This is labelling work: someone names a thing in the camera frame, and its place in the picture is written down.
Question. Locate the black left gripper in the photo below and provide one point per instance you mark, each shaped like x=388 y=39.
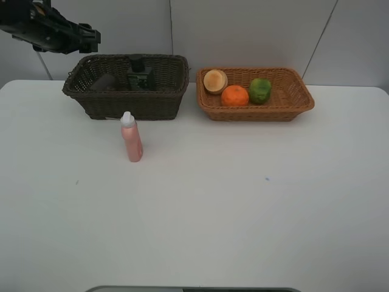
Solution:
x=47 y=30

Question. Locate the translucent pink plastic cup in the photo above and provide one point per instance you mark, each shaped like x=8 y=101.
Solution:
x=106 y=82

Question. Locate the dark grey rectangular bottle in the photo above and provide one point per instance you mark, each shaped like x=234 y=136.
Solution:
x=140 y=77

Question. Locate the pink bottle white cap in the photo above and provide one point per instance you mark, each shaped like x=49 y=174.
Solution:
x=131 y=136

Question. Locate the round bread bun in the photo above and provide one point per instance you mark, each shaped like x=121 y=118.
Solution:
x=215 y=81

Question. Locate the orange mandarin fruit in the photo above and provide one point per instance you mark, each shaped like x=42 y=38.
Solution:
x=234 y=96

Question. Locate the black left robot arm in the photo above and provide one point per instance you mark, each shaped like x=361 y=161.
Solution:
x=46 y=29

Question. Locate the dark brown wicker basket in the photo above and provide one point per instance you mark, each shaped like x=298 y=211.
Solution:
x=171 y=73

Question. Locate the orange wicker basket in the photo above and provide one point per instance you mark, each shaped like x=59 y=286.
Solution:
x=289 y=96

